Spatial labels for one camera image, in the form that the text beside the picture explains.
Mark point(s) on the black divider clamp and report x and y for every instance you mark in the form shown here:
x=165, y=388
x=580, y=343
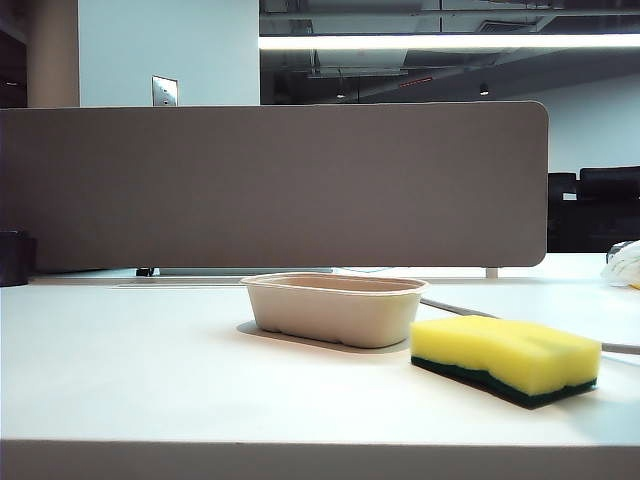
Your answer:
x=145, y=272

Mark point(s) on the black box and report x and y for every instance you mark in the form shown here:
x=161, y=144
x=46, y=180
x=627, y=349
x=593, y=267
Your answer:
x=15, y=257

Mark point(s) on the long ceiling light strip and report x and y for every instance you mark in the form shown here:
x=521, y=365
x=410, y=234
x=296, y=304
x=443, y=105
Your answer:
x=450, y=41

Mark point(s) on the metal wall switch plate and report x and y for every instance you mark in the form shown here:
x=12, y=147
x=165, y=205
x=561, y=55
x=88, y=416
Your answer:
x=165, y=91

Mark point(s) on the white crumpled cloth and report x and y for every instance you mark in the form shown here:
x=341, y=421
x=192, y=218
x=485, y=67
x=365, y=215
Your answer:
x=624, y=267

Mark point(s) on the yellow green cleaning sponge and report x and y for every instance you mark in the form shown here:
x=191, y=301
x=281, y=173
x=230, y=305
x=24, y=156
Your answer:
x=505, y=350

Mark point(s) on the beige paper lunch box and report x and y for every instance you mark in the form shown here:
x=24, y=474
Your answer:
x=332, y=315

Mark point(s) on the grey desk divider panel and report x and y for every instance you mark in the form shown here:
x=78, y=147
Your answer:
x=270, y=185

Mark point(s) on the white divider support foot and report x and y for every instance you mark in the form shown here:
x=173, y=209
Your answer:
x=492, y=272

